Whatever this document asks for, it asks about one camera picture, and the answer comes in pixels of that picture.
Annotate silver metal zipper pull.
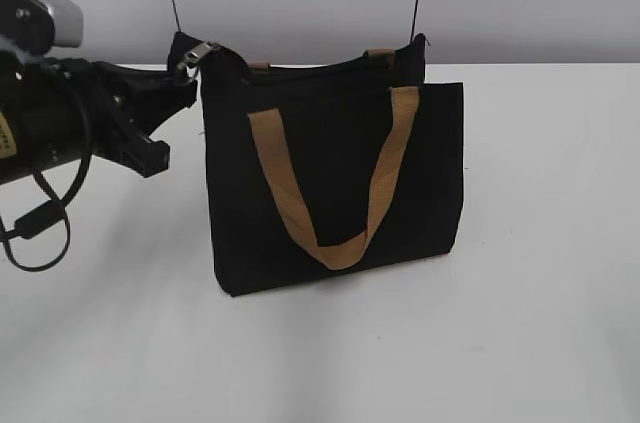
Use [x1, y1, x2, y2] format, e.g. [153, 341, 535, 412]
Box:
[175, 41, 221, 83]

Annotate black camera cable left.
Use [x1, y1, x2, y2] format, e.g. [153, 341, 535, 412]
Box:
[0, 58, 94, 273]

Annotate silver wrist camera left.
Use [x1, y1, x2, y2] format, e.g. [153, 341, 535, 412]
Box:
[1, 0, 84, 61]

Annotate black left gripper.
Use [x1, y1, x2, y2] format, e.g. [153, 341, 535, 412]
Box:
[1, 50, 197, 184]

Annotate black tote bag tan handles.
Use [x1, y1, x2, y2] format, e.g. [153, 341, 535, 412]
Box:
[167, 32, 464, 296]

